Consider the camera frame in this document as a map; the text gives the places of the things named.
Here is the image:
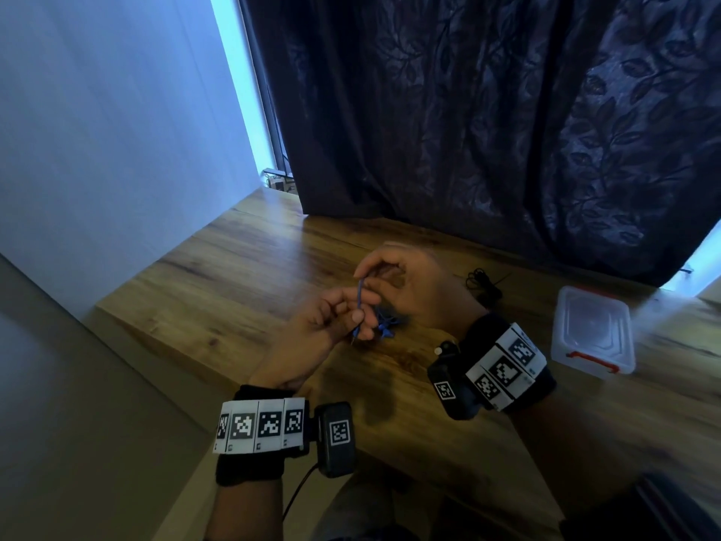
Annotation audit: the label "right wristband with marker tags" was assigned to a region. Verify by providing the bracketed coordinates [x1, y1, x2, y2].
[459, 312, 557, 415]

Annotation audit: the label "blue cable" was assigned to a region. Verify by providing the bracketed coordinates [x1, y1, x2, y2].
[350, 277, 402, 347]

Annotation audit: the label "black earphones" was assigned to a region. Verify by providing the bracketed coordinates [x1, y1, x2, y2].
[465, 268, 511, 308]

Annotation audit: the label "person's right hand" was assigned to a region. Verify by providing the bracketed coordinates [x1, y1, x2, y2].
[353, 241, 490, 340]

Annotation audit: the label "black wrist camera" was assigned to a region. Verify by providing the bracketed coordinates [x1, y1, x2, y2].
[427, 340, 483, 421]
[314, 401, 357, 479]

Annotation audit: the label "wristband with marker tags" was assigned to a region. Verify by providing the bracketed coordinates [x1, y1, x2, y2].
[459, 312, 557, 415]
[213, 384, 309, 487]

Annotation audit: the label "left wristband with marker tags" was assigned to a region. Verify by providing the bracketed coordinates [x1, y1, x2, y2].
[213, 384, 309, 487]

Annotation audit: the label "person's left hand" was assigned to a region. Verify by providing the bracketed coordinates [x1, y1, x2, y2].
[247, 286, 384, 392]

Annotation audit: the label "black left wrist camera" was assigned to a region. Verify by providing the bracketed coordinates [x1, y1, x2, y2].
[314, 401, 357, 479]

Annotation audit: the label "person's left forearm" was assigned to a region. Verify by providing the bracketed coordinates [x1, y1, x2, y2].
[204, 478, 282, 541]

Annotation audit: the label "dark leaf-patterned curtain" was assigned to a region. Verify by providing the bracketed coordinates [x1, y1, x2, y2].
[239, 0, 721, 288]

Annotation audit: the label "person's right forearm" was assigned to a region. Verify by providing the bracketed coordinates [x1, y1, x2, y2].
[509, 397, 643, 519]

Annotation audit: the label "clear plastic box red handle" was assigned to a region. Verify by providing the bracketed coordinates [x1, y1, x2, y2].
[551, 285, 636, 380]

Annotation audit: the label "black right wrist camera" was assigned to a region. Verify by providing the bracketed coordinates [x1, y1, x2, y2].
[427, 340, 483, 421]

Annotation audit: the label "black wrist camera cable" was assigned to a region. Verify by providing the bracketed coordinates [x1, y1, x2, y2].
[281, 462, 321, 522]

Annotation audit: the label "white window frame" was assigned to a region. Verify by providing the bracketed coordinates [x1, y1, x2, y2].
[662, 219, 721, 299]
[209, 0, 297, 192]

